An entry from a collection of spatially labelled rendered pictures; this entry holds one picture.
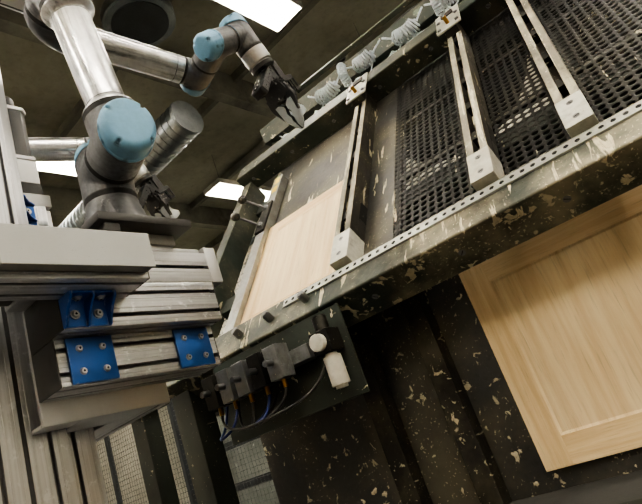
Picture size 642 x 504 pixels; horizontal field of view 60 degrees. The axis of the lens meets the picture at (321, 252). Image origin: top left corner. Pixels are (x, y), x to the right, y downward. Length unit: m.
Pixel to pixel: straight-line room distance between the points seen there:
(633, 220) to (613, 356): 0.32
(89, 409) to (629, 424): 1.17
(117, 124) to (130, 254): 0.29
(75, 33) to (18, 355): 0.68
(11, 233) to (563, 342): 1.21
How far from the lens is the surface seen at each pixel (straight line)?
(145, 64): 1.61
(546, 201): 1.28
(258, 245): 2.11
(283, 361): 1.46
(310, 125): 2.54
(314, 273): 1.69
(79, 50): 1.35
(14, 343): 1.24
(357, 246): 1.58
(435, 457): 1.67
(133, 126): 1.21
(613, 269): 1.47
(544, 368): 1.51
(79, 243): 1.00
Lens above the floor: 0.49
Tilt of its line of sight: 18 degrees up
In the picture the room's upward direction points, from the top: 20 degrees counter-clockwise
